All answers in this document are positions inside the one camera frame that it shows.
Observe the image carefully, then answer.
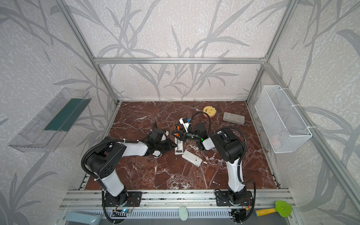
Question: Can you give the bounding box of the pale green oval object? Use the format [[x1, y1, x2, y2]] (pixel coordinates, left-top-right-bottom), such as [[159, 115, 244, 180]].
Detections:
[[179, 206, 188, 221]]

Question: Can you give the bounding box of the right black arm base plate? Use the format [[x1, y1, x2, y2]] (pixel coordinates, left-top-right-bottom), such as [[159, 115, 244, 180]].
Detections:
[[214, 188, 254, 207]]

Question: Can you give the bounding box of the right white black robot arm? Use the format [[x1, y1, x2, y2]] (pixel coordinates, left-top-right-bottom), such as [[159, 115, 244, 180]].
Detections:
[[172, 123, 247, 202]]

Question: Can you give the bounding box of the clear plastic box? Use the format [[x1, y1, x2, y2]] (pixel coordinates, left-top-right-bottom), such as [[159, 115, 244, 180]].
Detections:
[[223, 112, 245, 125]]

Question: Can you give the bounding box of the green yellow toy spatula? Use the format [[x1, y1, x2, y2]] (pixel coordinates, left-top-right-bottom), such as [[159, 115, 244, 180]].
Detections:
[[255, 200, 293, 218]]

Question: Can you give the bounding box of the orange handled screwdriver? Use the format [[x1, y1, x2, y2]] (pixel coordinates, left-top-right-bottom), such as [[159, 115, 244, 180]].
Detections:
[[172, 124, 183, 141]]

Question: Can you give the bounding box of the right black cable conduit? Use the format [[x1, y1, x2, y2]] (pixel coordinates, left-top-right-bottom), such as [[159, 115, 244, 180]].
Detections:
[[191, 111, 257, 214]]

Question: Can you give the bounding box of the yellow smiley sponge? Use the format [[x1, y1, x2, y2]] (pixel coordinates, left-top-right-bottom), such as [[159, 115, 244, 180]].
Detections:
[[203, 106, 217, 118]]

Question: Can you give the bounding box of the white wire basket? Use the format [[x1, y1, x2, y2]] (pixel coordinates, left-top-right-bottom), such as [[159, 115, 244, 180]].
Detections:
[[255, 85, 312, 153]]

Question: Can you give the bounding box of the light blue tray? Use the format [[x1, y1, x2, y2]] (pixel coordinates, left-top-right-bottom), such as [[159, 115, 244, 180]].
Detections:
[[65, 212, 102, 225]]

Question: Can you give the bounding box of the small circuit board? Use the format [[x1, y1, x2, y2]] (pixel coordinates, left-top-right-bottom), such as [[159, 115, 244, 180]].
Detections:
[[113, 208, 133, 216]]

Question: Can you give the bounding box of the white remote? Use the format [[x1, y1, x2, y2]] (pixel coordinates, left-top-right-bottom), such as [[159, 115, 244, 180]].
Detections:
[[182, 151, 203, 167], [153, 151, 162, 158], [174, 137, 184, 155]]

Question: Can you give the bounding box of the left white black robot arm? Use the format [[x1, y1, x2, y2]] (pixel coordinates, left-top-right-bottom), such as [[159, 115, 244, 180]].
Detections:
[[81, 128, 177, 198]]

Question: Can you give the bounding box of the clear plastic wall shelf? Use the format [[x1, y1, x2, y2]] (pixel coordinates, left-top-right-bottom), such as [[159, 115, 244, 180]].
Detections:
[[8, 88, 92, 153]]

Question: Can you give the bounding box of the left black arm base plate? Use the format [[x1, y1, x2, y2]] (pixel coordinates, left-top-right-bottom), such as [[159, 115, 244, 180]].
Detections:
[[103, 191, 143, 207]]

